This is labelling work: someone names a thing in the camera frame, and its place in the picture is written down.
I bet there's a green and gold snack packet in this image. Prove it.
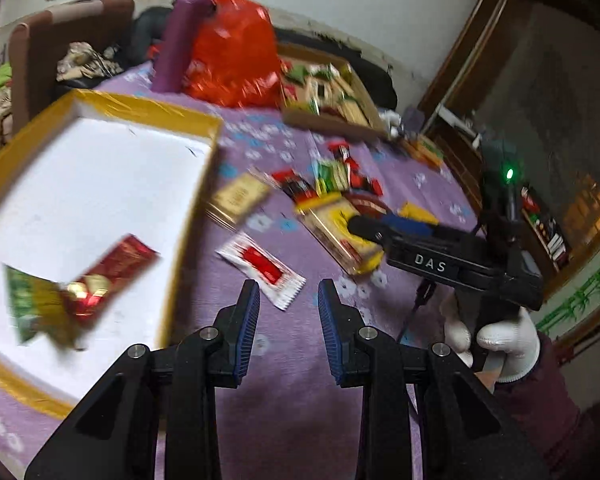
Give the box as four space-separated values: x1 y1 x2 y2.
2 264 88 351

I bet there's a black cable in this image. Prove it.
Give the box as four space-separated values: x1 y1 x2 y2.
397 280 436 346

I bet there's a small yellow packet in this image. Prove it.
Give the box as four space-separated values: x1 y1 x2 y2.
399 201 441 226

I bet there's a pile of cracker packets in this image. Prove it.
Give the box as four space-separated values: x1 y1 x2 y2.
280 60 373 126

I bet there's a purple floral cloth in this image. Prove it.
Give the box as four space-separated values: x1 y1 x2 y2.
0 60 486 480

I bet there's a yellow-edged white box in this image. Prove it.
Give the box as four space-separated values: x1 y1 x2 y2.
0 89 224 418

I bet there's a wooden side shelf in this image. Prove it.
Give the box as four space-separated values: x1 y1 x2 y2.
517 172 600 286

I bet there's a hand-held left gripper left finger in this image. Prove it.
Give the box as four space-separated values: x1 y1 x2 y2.
24 279 261 480

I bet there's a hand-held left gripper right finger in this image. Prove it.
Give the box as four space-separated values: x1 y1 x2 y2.
317 279 551 480

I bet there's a wooden door frame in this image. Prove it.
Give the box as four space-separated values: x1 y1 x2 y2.
417 0 531 126

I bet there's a person's right forearm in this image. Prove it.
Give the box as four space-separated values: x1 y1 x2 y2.
472 335 598 480

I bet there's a red plastic bag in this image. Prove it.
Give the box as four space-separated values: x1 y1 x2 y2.
182 0 283 108

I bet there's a patterned beige cloth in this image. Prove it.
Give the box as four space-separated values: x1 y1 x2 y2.
55 41 126 81

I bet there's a long red snack packet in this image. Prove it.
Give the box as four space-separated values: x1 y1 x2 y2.
67 234 161 331

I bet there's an orange snack packet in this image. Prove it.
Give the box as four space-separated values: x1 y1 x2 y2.
405 135 446 168

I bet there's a dark cloth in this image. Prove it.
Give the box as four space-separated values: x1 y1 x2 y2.
127 6 178 68

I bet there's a round dark red packet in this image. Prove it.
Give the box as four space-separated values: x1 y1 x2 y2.
347 192 406 218

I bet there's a person's right hand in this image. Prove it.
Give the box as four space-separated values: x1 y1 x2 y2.
440 292 541 384

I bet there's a brown armchair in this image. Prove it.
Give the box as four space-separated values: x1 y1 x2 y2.
7 0 136 133

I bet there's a yellow cracker packet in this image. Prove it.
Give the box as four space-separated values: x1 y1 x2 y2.
294 194 387 276

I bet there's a white and red sachet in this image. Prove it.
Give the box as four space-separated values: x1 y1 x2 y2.
215 232 307 311

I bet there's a purple bottle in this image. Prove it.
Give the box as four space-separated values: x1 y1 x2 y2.
151 0 218 95

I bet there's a cardboard box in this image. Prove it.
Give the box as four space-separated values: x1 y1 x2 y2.
277 42 393 142

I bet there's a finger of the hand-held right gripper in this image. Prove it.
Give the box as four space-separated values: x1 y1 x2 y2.
347 215 398 250
382 211 482 242

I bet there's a dark red snack packet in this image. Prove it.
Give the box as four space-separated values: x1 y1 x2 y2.
271 170 321 206

